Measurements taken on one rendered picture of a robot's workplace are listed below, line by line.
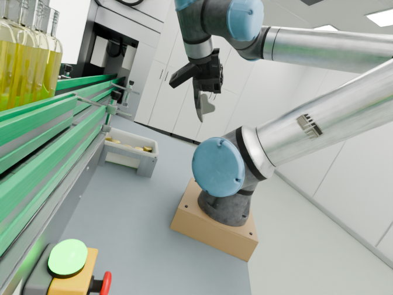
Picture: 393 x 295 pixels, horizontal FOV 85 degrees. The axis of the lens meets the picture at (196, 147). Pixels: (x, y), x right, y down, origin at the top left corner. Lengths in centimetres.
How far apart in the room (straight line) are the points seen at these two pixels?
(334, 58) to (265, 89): 490
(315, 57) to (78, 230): 62
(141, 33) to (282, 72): 444
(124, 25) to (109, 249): 130
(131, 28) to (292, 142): 131
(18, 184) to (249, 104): 516
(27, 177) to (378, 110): 44
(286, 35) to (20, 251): 58
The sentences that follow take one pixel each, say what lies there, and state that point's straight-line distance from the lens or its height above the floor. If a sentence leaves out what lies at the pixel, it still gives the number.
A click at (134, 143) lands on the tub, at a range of 91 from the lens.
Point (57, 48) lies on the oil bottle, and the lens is 57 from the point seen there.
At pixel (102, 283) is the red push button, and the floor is 80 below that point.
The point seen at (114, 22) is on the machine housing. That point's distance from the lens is 155.
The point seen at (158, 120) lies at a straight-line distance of 438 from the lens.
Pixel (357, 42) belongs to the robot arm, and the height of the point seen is 129.
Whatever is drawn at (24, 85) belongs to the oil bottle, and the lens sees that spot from 48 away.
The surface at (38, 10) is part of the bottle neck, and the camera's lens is 53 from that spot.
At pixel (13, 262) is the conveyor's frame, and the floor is 88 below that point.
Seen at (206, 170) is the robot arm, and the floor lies 97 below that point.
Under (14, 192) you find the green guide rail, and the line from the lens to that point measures 26.
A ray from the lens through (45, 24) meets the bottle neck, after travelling 58.
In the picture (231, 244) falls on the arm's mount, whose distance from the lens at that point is 60.
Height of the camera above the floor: 110
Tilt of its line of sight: 14 degrees down
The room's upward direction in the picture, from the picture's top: 22 degrees clockwise
